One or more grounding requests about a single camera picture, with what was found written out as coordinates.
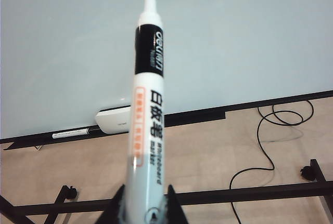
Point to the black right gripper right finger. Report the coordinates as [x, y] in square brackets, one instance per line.
[174, 213]

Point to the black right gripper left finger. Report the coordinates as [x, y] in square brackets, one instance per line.
[112, 213]

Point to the capped white whiteboard marker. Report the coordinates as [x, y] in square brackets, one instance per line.
[70, 133]

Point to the white whiteboard eraser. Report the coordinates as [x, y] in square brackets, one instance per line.
[112, 122]

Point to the large white glass whiteboard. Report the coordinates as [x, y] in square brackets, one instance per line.
[234, 39]

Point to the black caster wheel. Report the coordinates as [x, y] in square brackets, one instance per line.
[71, 192]
[308, 173]

